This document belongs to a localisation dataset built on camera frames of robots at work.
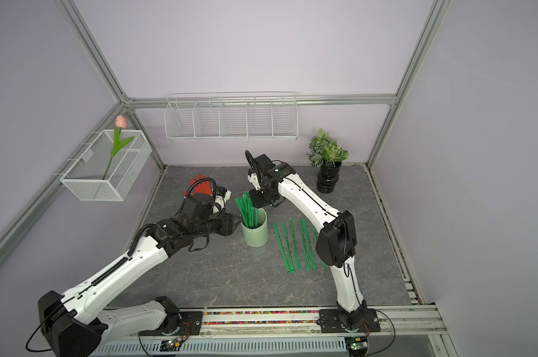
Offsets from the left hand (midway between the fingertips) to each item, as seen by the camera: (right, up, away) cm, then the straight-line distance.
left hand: (236, 219), depth 75 cm
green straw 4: (+28, -19, +12) cm, 36 cm away
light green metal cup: (+7, -8, +11) cm, 15 cm away
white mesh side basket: (-47, +14, -6) cm, 49 cm away
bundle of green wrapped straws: (+3, +1, +10) cm, 10 cm away
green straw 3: (+22, -20, +12) cm, 32 cm away
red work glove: (-23, +11, +36) cm, 44 cm away
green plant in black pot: (+33, +25, +14) cm, 44 cm away
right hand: (+6, +5, +11) cm, 13 cm away
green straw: (+16, -14, +16) cm, 27 cm away
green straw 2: (+18, -14, +16) cm, 28 cm away
